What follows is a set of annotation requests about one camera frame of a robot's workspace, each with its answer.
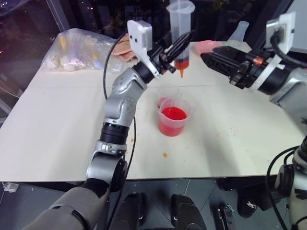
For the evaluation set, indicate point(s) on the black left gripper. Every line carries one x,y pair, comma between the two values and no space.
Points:
160,58

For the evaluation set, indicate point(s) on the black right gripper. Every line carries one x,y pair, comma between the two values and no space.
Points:
247,72

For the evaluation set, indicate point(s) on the large clear plastic syringe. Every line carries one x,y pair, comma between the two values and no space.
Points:
178,24

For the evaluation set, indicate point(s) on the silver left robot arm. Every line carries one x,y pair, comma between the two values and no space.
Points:
122,105

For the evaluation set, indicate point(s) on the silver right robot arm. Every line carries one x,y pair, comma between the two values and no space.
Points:
292,91

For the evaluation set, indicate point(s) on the clear plastic measuring cup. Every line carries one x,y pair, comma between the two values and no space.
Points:
161,101

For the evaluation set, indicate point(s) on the clear cup with red liquid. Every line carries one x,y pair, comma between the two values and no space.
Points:
173,124

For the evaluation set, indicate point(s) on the pink plastic tray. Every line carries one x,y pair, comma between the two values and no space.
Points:
204,46

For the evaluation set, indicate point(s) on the translucent white plastic jug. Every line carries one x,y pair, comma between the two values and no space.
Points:
241,31

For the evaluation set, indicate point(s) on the beige pink cloth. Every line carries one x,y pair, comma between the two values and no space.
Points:
123,51

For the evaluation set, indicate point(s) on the clear plastic bag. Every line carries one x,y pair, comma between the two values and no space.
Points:
76,50

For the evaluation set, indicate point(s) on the black shoe with white mark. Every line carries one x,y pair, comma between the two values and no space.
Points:
248,206

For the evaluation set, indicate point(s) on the dark rounded shape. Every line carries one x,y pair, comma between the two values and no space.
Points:
187,210

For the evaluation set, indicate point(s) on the black metal clamp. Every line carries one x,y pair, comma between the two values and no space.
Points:
225,216

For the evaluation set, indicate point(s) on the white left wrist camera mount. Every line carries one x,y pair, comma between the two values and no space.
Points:
138,38

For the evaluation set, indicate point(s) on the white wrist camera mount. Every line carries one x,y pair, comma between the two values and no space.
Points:
138,38
287,28

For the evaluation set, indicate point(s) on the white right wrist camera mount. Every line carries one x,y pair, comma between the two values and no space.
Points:
287,28

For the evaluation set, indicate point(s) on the small white bracket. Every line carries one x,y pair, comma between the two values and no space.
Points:
10,187

